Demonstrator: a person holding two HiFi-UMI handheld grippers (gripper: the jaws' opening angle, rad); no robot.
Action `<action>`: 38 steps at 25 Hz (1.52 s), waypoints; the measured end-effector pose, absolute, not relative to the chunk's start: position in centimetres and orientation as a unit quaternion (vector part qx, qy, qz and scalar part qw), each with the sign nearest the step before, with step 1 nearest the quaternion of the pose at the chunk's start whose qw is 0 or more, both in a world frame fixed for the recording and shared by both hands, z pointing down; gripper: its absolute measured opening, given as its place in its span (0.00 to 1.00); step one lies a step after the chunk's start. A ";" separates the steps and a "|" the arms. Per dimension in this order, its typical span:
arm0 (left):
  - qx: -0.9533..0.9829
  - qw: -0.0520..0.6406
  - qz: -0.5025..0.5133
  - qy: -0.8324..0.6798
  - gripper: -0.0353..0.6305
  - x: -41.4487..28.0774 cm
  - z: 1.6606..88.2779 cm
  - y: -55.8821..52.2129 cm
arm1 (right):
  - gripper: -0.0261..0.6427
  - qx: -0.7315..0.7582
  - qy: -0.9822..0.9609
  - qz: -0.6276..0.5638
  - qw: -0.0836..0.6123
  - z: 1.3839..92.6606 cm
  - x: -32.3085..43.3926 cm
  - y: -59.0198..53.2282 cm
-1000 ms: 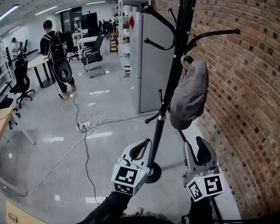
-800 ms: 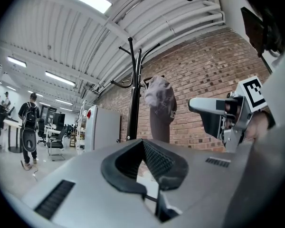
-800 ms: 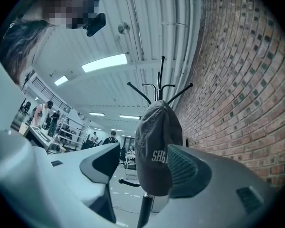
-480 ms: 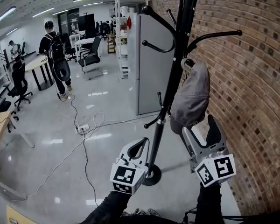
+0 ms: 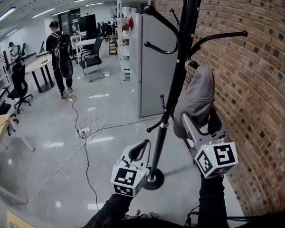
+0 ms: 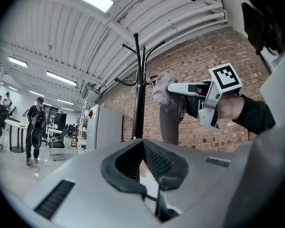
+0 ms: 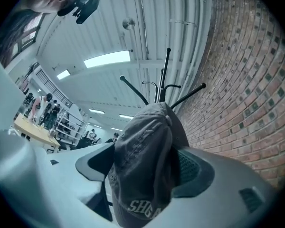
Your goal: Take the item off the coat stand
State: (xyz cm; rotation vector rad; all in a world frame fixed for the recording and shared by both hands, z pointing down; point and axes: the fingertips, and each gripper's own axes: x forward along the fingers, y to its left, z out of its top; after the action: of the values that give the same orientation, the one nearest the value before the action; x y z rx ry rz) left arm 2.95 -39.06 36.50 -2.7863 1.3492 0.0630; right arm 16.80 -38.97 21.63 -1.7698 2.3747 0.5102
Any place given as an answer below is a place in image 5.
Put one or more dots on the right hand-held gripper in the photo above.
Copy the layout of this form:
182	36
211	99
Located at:
216	158

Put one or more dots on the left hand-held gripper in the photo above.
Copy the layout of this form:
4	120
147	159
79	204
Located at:
127	177

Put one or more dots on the grey cap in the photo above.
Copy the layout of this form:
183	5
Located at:
198	94

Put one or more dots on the black metal coat rack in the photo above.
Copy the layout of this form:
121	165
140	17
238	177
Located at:
178	63

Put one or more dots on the person's right forearm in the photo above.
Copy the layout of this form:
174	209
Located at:
212	198

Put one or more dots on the person's left forearm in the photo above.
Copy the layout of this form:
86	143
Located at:
111	210

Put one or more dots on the white power strip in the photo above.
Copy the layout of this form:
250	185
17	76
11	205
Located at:
83	130

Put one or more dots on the person's dark clothing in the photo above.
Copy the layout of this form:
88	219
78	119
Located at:
154	221

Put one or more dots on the grey fridge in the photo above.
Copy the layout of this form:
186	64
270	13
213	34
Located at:
154	65

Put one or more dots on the black office chair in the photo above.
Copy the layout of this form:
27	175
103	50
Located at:
2	110
92	58
20	87

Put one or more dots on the wooden step stool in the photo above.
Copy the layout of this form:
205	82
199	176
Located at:
112	45

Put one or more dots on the white rectangular desk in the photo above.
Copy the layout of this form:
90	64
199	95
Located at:
85	43

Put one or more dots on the red fridge ornament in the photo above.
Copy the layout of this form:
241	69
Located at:
131	24

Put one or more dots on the round table with black legs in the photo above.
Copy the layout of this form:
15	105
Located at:
38	65

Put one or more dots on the black partition screen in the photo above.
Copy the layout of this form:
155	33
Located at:
88	26

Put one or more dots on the black desk lamp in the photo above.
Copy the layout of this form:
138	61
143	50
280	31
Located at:
44	53

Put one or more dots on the yellow box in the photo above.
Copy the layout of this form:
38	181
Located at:
19	221

